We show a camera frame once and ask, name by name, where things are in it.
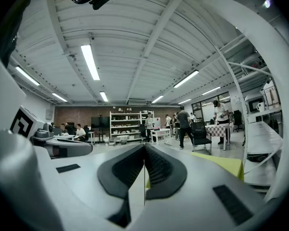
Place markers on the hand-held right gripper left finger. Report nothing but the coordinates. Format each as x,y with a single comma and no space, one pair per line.
82,189

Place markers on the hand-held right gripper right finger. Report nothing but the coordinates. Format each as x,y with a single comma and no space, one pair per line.
202,189

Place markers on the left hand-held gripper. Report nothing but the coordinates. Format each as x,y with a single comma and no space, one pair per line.
22,121

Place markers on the yellow-green table cloth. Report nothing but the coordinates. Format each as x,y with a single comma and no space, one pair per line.
221,163

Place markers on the black screen on stand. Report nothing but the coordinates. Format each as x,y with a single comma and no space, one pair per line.
100,122

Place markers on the ceiling strip light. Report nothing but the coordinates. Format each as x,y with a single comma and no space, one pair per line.
211,91
186,79
103,96
59,97
27,76
157,99
184,101
90,61

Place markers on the black mesh office chair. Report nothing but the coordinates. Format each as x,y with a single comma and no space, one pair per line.
200,131

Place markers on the checkered cloth table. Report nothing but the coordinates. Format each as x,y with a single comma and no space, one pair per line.
218,130

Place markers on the black swivel chair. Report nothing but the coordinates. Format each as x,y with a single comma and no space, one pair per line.
142,130
238,118

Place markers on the white rectangular desk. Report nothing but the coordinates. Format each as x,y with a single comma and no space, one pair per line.
161,131

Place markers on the ceiling air conditioner unit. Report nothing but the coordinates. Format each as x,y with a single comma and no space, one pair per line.
138,102

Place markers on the black framed window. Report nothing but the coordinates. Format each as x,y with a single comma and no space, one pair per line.
207,109

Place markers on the white metal shelving rack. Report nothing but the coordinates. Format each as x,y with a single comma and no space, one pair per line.
260,133

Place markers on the white microwave oven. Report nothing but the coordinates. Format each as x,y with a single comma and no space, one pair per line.
251,103

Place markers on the white mug with star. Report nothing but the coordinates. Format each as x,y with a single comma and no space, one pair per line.
260,106

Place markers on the person's black clothing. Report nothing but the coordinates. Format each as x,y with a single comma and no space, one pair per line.
9,28

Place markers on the white wall shelf unit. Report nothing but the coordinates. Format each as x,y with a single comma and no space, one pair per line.
125,124

